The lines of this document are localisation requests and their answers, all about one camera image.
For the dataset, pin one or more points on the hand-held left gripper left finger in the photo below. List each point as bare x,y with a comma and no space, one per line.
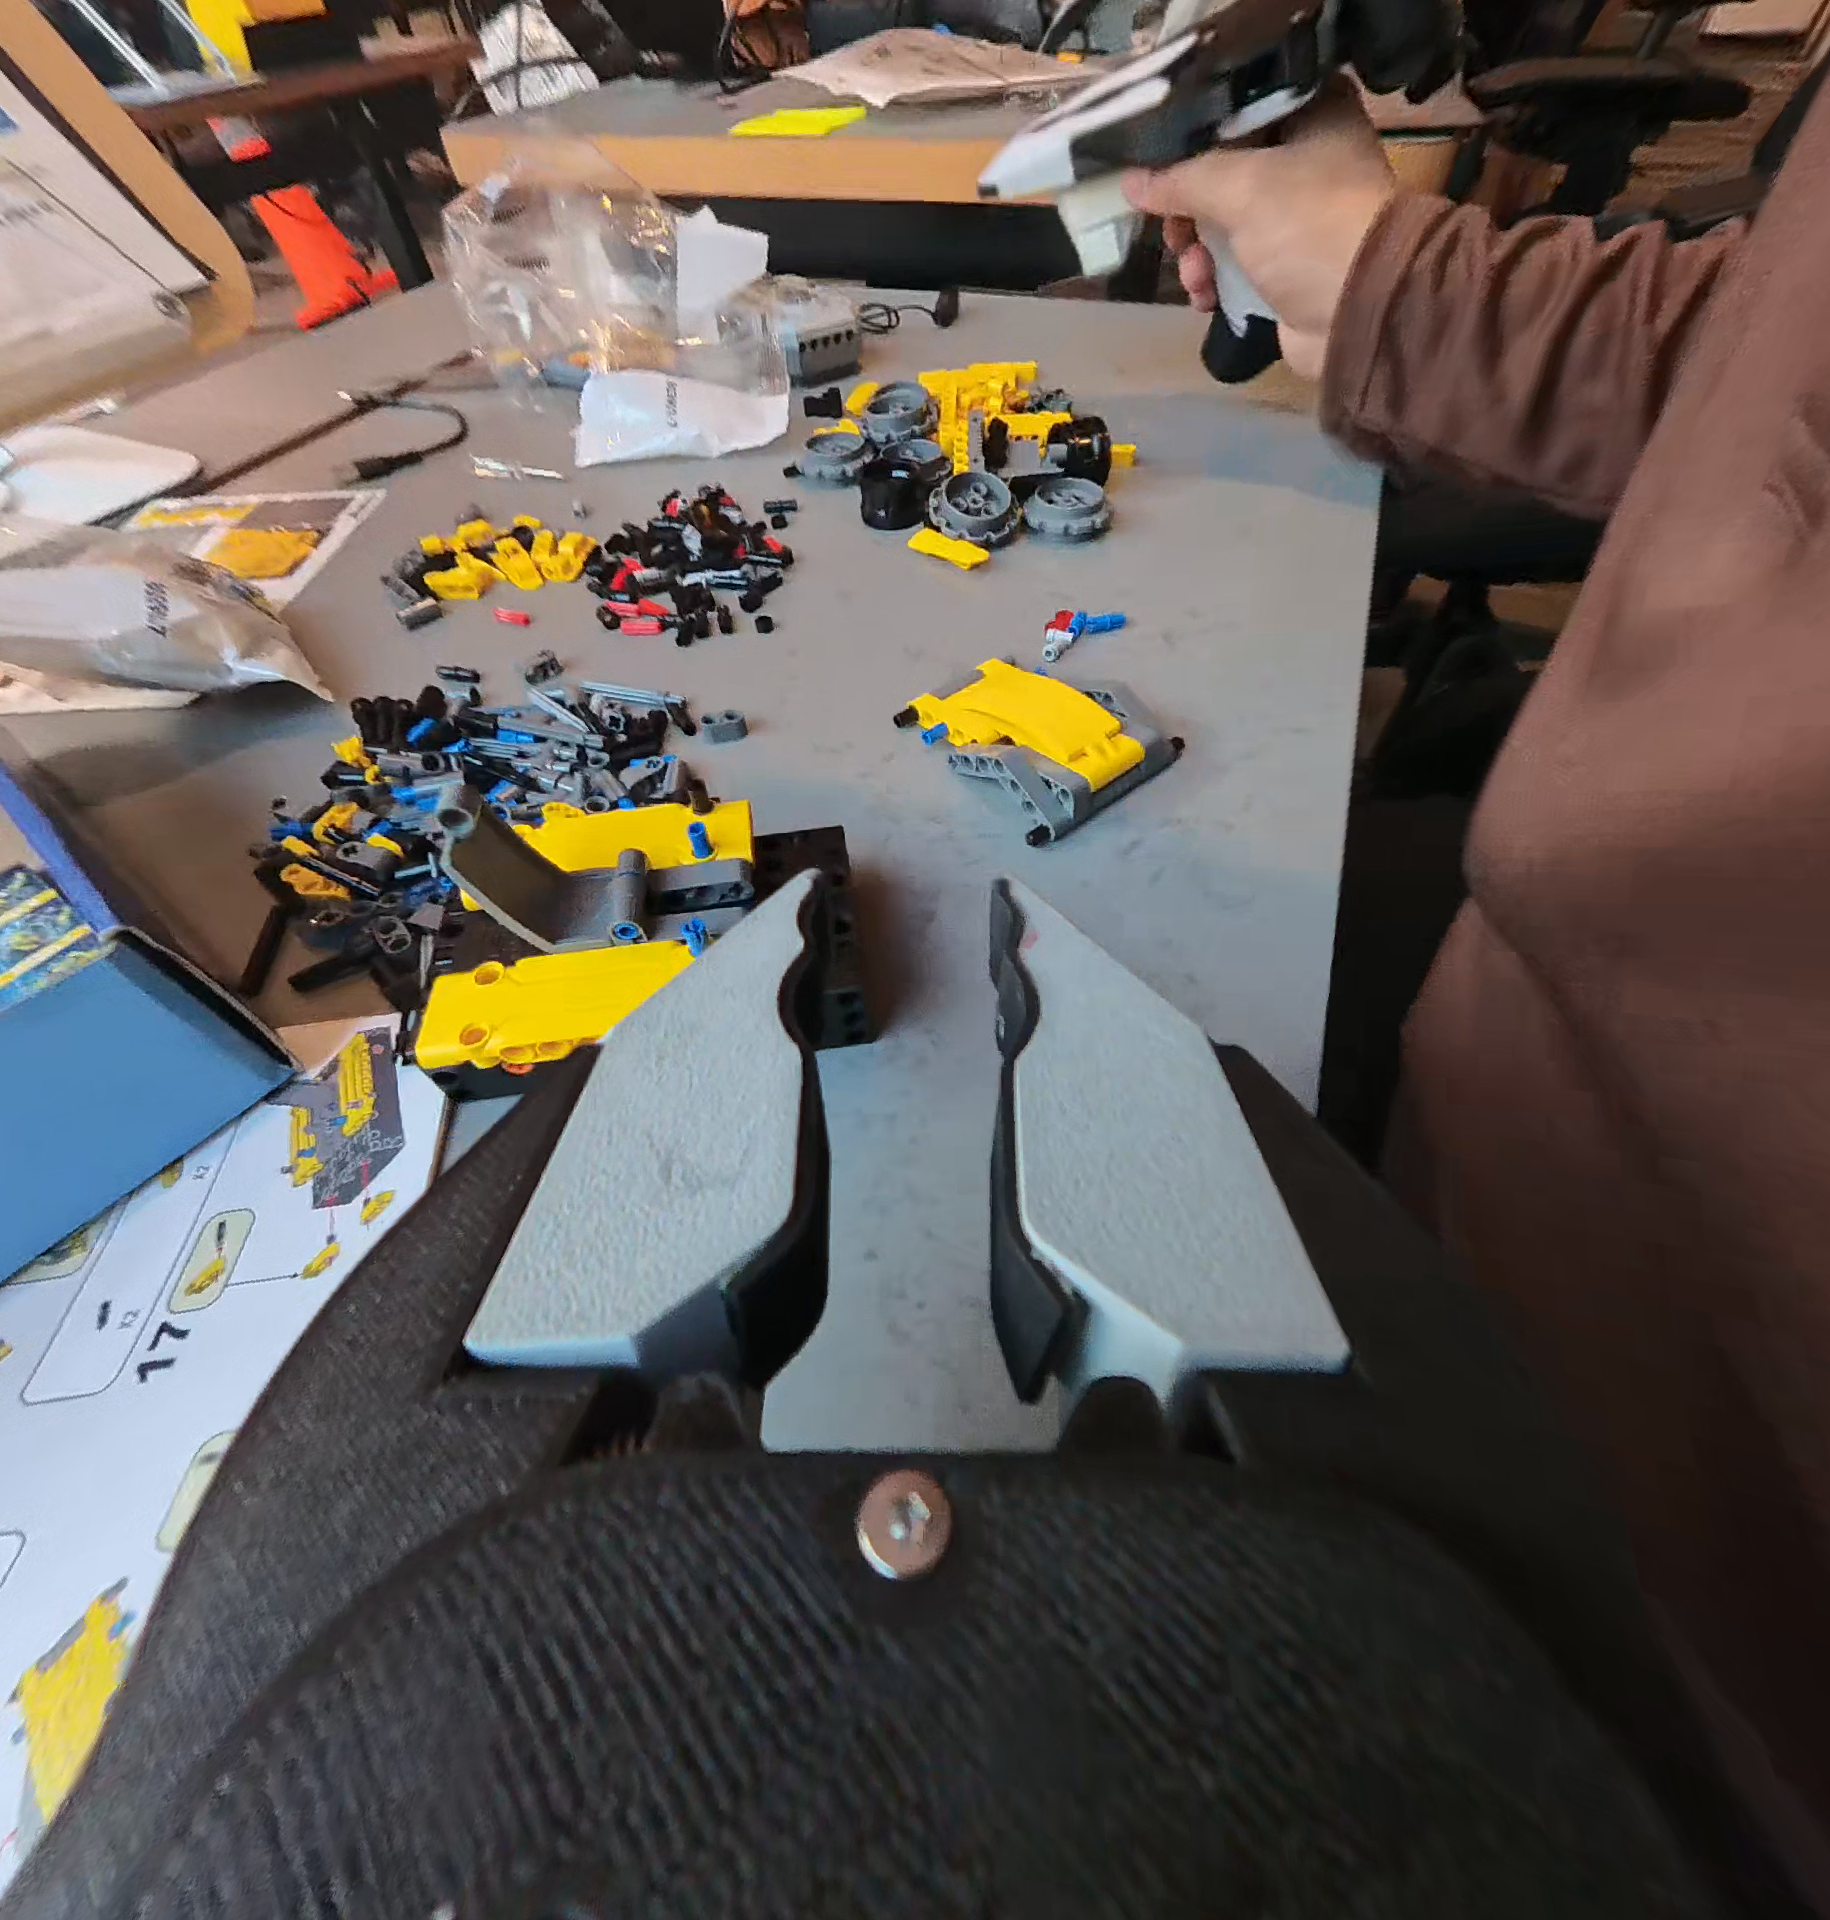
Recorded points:
646,1199

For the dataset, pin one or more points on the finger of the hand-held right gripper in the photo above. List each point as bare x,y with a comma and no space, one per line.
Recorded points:
1108,90
1058,178

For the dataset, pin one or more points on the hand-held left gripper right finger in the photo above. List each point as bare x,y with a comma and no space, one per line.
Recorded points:
1155,1199

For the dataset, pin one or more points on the yellow grey brick assembly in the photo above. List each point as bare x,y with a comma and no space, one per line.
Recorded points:
1033,720

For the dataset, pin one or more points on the pile of black red pins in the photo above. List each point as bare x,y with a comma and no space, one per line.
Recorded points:
688,563

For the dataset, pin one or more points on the clear bag of yellow blue parts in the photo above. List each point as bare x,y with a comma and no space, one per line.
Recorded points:
103,623

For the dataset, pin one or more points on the person's right forearm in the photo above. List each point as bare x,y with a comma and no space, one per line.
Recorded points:
1530,330

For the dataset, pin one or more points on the person's right hand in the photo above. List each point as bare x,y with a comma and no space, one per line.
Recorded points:
1304,193

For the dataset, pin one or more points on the black battery box yellow assembly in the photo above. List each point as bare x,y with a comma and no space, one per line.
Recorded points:
556,990

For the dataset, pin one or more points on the yellow sticky note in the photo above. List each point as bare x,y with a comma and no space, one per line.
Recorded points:
795,119

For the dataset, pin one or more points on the black background office chair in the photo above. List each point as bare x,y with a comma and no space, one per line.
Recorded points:
1604,90

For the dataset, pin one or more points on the grey motor block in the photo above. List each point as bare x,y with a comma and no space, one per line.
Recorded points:
826,336

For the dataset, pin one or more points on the person's black trousers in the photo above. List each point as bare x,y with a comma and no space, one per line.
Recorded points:
1381,976

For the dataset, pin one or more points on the pile of wheels and beams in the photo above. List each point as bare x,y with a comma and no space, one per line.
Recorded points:
974,503

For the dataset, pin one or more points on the yellow curved panel piece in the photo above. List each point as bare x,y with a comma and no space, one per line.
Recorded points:
947,550

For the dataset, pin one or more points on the pile of small connector pieces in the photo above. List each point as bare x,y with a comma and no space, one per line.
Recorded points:
448,780

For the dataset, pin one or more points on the empty clear plastic bag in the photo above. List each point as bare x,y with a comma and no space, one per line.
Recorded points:
585,255

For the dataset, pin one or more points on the grey two-hole connector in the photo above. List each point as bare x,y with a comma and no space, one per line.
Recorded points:
725,727

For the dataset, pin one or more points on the black mesh office chair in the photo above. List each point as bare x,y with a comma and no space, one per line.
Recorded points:
1469,555

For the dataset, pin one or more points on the blue kit box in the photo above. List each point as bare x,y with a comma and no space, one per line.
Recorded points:
91,1082

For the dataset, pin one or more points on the instruction booklet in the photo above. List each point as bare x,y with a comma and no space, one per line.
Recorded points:
103,1426

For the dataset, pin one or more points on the small clear screwdriver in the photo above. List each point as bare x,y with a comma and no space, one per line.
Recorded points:
518,467

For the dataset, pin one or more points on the dark bent beam piece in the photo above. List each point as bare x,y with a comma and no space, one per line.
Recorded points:
406,588

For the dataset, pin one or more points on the yellow long curved piece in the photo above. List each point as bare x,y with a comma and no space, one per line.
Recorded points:
466,538

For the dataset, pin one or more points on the orange traffic cone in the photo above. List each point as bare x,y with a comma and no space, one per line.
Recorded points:
322,262

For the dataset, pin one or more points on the white monitor base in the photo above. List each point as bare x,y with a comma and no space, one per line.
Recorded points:
75,475

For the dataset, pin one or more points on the instruction sheet on board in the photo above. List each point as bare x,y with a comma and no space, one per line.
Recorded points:
45,226

